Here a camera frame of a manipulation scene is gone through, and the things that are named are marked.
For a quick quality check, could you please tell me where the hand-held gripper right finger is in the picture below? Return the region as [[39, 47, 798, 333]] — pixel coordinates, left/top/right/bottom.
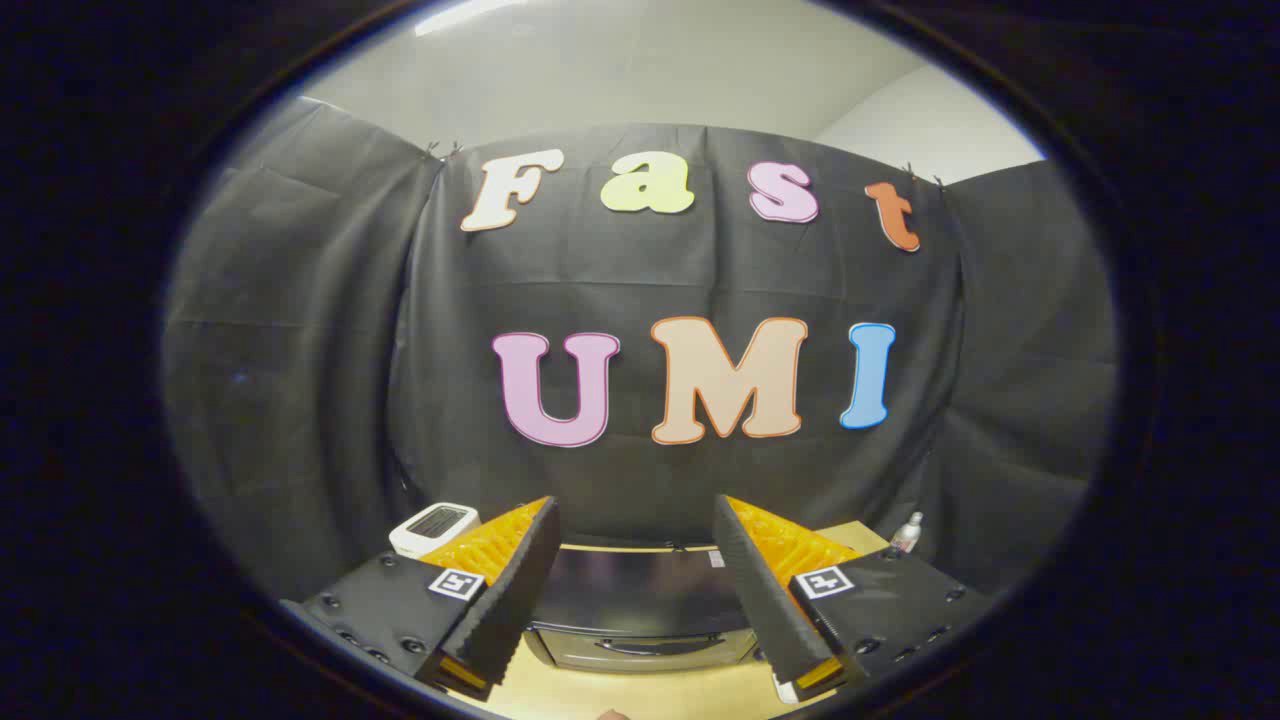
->
[[712, 494, 991, 704]]

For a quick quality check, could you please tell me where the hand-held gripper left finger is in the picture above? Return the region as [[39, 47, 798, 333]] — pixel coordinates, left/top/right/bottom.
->
[[283, 495, 561, 701]]

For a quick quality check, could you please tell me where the black toaster oven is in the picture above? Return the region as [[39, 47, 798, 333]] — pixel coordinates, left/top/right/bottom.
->
[[525, 538, 763, 673]]

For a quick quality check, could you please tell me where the white pop-up toaster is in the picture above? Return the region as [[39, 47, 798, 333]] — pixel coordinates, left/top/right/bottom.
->
[[389, 503, 480, 559]]

